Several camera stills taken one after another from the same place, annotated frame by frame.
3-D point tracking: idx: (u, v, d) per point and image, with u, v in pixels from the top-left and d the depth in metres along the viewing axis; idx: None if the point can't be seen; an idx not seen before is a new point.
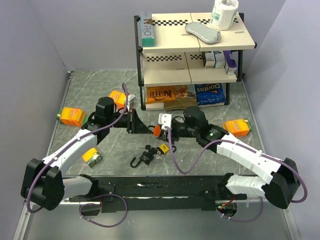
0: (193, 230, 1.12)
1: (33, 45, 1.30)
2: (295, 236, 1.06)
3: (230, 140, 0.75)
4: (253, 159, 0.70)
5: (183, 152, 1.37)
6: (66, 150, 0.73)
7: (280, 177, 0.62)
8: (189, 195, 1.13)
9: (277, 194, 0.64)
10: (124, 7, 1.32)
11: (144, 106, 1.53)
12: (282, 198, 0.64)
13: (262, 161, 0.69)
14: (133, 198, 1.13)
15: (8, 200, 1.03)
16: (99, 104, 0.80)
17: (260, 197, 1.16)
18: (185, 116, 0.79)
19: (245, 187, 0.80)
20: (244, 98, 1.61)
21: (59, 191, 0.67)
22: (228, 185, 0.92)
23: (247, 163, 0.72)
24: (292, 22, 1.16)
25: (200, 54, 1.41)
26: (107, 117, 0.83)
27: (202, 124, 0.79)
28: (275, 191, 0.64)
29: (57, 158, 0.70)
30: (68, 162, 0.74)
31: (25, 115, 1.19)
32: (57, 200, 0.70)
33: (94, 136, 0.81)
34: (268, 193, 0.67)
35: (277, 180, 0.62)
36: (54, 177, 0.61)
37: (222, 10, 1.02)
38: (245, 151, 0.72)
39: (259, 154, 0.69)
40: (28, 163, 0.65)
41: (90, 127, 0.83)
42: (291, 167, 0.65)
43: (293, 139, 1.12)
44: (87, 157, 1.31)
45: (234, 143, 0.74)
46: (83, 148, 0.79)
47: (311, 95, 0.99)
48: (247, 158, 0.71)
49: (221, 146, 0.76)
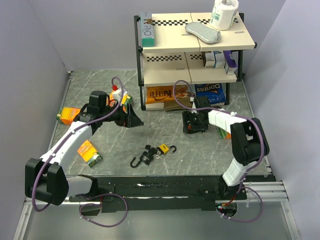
0: (193, 230, 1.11)
1: (33, 44, 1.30)
2: (295, 236, 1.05)
3: (216, 109, 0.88)
4: (226, 118, 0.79)
5: (183, 152, 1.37)
6: (62, 145, 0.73)
7: (238, 123, 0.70)
8: (188, 194, 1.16)
9: (235, 140, 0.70)
10: (124, 6, 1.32)
11: (144, 106, 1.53)
12: (238, 143, 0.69)
13: (233, 118, 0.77)
14: (133, 198, 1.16)
15: (7, 200, 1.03)
16: (93, 95, 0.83)
17: (259, 197, 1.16)
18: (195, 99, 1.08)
19: (232, 166, 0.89)
20: (244, 98, 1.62)
21: (63, 186, 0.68)
22: (224, 175, 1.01)
23: (224, 123, 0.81)
24: (292, 22, 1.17)
25: (200, 54, 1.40)
26: (100, 107, 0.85)
27: (203, 103, 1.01)
28: (234, 137, 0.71)
29: (55, 154, 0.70)
30: (68, 157, 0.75)
31: (25, 115, 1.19)
32: (63, 195, 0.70)
33: (88, 128, 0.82)
34: (232, 145, 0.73)
35: (234, 123, 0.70)
36: (56, 173, 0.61)
37: (222, 10, 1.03)
38: (224, 114, 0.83)
39: (232, 114, 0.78)
40: (26, 163, 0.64)
41: (83, 118, 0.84)
42: (253, 120, 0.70)
43: (293, 139, 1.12)
44: (87, 157, 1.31)
45: (219, 110, 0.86)
46: (79, 141, 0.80)
47: (311, 95, 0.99)
48: (223, 117, 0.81)
49: (210, 113, 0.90)
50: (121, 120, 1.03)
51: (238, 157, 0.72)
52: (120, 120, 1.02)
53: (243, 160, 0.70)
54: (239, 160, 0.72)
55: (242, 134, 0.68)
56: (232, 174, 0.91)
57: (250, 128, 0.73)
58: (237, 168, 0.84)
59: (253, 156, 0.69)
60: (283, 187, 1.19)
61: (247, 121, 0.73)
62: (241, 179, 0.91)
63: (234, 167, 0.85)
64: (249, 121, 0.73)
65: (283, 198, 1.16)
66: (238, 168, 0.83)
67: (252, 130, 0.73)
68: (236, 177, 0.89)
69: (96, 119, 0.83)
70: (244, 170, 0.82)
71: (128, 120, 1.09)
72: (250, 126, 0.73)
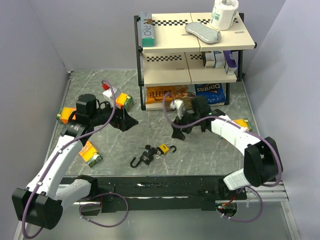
0: (193, 230, 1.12)
1: (33, 44, 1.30)
2: (295, 236, 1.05)
3: (222, 118, 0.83)
4: (237, 134, 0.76)
5: (183, 152, 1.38)
6: (49, 170, 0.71)
7: (254, 147, 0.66)
8: (188, 194, 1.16)
9: (250, 163, 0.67)
10: (125, 6, 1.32)
11: (144, 106, 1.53)
12: (255, 169, 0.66)
13: (245, 136, 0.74)
14: (133, 198, 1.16)
15: (7, 200, 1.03)
16: (80, 102, 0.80)
17: (259, 197, 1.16)
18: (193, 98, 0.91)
19: (237, 176, 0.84)
20: (244, 98, 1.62)
21: (56, 210, 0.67)
22: (225, 179, 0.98)
23: (233, 139, 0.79)
24: (292, 22, 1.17)
25: (200, 54, 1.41)
26: (89, 114, 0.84)
27: (202, 106, 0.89)
28: (249, 161, 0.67)
29: (42, 182, 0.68)
30: (57, 180, 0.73)
31: (25, 115, 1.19)
32: (58, 216, 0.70)
33: (77, 142, 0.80)
34: (244, 167, 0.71)
35: (249, 147, 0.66)
36: (44, 204, 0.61)
37: (222, 10, 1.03)
38: (232, 127, 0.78)
39: (243, 131, 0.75)
40: (13, 194, 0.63)
41: (72, 129, 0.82)
42: (268, 142, 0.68)
43: (293, 139, 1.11)
44: (87, 157, 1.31)
45: (226, 120, 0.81)
46: (69, 158, 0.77)
47: (311, 95, 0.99)
48: (233, 132, 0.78)
49: (214, 123, 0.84)
50: (114, 121, 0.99)
51: (252, 180, 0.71)
52: (113, 121, 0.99)
53: (257, 182, 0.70)
54: (251, 180, 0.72)
55: (258, 159, 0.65)
56: (236, 181, 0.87)
57: (262, 147, 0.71)
58: (244, 181, 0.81)
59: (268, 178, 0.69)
60: (283, 187, 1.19)
61: (260, 141, 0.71)
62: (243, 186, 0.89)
63: (241, 179, 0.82)
64: (263, 142, 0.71)
65: (283, 198, 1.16)
66: (246, 182, 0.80)
67: (264, 149, 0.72)
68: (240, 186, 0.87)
69: (84, 133, 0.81)
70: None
71: (121, 123, 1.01)
72: (263, 146, 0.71)
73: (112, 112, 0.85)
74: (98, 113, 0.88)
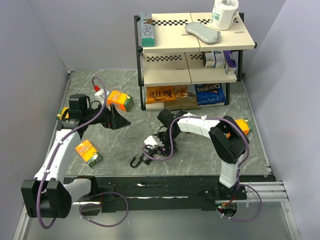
0: (192, 229, 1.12)
1: (33, 44, 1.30)
2: (295, 236, 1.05)
3: (184, 116, 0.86)
4: (199, 124, 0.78)
5: (183, 152, 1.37)
6: (54, 159, 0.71)
7: (214, 129, 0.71)
8: (189, 195, 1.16)
9: (219, 145, 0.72)
10: (125, 6, 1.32)
11: (144, 106, 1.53)
12: (223, 146, 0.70)
13: (206, 123, 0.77)
14: (133, 197, 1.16)
15: (8, 200, 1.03)
16: (73, 98, 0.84)
17: (259, 197, 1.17)
18: (158, 116, 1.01)
19: (224, 168, 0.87)
20: (244, 98, 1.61)
21: (66, 197, 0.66)
22: (220, 180, 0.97)
23: (199, 130, 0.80)
24: (292, 22, 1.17)
25: (200, 54, 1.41)
26: (82, 110, 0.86)
27: (167, 115, 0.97)
28: (216, 143, 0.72)
29: (49, 170, 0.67)
30: (62, 169, 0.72)
31: (25, 115, 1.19)
32: (69, 205, 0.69)
33: (75, 134, 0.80)
34: (216, 149, 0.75)
35: (211, 130, 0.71)
36: (56, 188, 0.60)
37: (222, 10, 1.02)
38: (194, 120, 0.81)
39: (203, 118, 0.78)
40: (22, 186, 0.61)
41: (67, 124, 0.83)
42: (226, 120, 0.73)
43: (293, 139, 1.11)
44: (87, 157, 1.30)
45: (187, 116, 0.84)
46: (69, 150, 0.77)
47: (312, 95, 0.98)
48: (195, 124, 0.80)
49: (179, 122, 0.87)
50: (105, 121, 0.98)
51: (229, 160, 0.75)
52: (104, 122, 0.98)
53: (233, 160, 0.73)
54: (229, 160, 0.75)
55: (223, 137, 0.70)
56: (227, 175, 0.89)
57: (225, 127, 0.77)
58: (229, 168, 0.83)
59: (240, 152, 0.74)
60: (283, 187, 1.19)
61: (221, 122, 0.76)
62: (237, 175, 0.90)
63: (227, 168, 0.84)
64: (223, 121, 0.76)
65: (283, 198, 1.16)
66: (231, 167, 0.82)
67: (227, 128, 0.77)
68: (232, 177, 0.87)
69: (80, 125, 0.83)
70: (237, 166, 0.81)
71: (112, 122, 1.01)
72: (225, 125, 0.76)
73: (101, 108, 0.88)
74: (89, 111, 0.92)
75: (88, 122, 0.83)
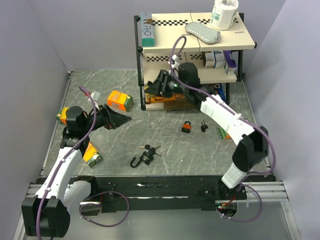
0: (192, 229, 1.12)
1: (33, 45, 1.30)
2: (295, 236, 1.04)
3: (215, 100, 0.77)
4: (231, 120, 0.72)
5: (183, 152, 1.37)
6: (55, 177, 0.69)
7: (248, 138, 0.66)
8: (188, 194, 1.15)
9: (243, 153, 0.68)
10: (125, 6, 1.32)
11: (144, 106, 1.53)
12: (246, 156, 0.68)
13: (239, 124, 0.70)
14: (133, 197, 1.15)
15: (8, 200, 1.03)
16: (69, 119, 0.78)
17: (259, 197, 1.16)
18: (179, 68, 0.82)
19: (231, 170, 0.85)
20: (244, 98, 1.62)
21: (64, 216, 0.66)
22: (223, 179, 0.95)
23: (225, 125, 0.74)
24: (292, 22, 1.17)
25: (200, 54, 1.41)
26: (81, 125, 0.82)
27: (193, 79, 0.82)
28: (242, 151, 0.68)
29: (50, 188, 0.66)
30: (63, 187, 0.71)
31: (25, 115, 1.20)
32: (67, 223, 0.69)
33: (78, 151, 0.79)
34: (235, 153, 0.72)
35: (244, 138, 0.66)
36: (56, 206, 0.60)
37: (222, 10, 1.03)
38: (225, 112, 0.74)
39: (238, 117, 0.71)
40: (22, 203, 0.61)
41: (70, 142, 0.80)
42: (262, 131, 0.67)
43: (293, 139, 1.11)
44: (87, 157, 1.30)
45: (218, 103, 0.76)
46: (72, 167, 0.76)
47: (312, 95, 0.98)
48: (225, 118, 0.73)
49: (205, 103, 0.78)
50: (105, 123, 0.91)
51: (241, 166, 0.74)
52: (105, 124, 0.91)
53: (245, 167, 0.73)
54: (241, 166, 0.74)
55: (251, 149, 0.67)
56: (232, 177, 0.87)
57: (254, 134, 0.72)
58: (238, 173, 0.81)
59: (255, 162, 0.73)
60: (283, 187, 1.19)
61: (253, 130, 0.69)
62: (241, 179, 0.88)
63: (235, 172, 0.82)
64: (256, 131, 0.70)
65: (283, 198, 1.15)
66: (240, 173, 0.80)
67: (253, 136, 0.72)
68: (237, 180, 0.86)
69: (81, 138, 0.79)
70: (246, 173, 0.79)
71: (112, 122, 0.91)
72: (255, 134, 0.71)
73: (94, 114, 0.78)
74: (87, 119, 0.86)
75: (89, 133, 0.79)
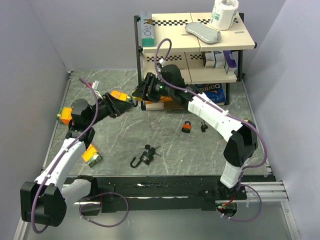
0: (192, 229, 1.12)
1: (33, 44, 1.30)
2: (295, 236, 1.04)
3: (201, 99, 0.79)
4: (219, 118, 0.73)
5: (183, 152, 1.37)
6: (57, 165, 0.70)
7: (237, 133, 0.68)
8: (188, 195, 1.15)
9: (233, 149, 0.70)
10: (125, 6, 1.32)
11: (144, 106, 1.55)
12: (237, 152, 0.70)
13: (227, 121, 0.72)
14: (133, 197, 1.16)
15: (7, 200, 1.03)
16: (75, 112, 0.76)
17: (259, 197, 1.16)
18: (161, 71, 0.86)
19: (227, 168, 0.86)
20: (244, 98, 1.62)
21: (61, 206, 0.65)
22: (221, 179, 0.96)
23: (214, 123, 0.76)
24: (292, 22, 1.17)
25: (200, 54, 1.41)
26: (86, 118, 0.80)
27: (176, 79, 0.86)
28: (233, 147, 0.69)
29: (50, 175, 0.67)
30: (63, 178, 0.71)
31: (25, 114, 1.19)
32: (63, 214, 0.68)
33: (82, 143, 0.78)
34: (226, 149, 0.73)
35: (234, 134, 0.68)
36: (53, 194, 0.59)
37: (222, 10, 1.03)
38: (213, 109, 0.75)
39: (225, 114, 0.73)
40: (21, 187, 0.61)
41: (75, 134, 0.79)
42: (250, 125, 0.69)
43: (293, 139, 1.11)
44: (87, 157, 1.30)
45: (205, 101, 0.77)
46: (74, 158, 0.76)
47: (311, 95, 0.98)
48: (214, 116, 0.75)
49: (192, 103, 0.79)
50: (110, 112, 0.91)
51: (233, 162, 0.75)
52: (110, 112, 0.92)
53: (237, 163, 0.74)
54: (232, 162, 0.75)
55: (241, 144, 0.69)
56: (229, 176, 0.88)
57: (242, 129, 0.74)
58: (234, 169, 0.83)
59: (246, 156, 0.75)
60: (283, 187, 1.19)
61: (242, 125, 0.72)
62: (238, 177, 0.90)
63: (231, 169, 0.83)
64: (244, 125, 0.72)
65: (283, 198, 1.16)
66: (235, 169, 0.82)
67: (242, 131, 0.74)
68: (234, 178, 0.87)
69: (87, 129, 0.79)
70: (241, 168, 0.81)
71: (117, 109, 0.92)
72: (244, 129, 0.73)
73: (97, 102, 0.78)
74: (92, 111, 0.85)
75: (92, 124, 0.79)
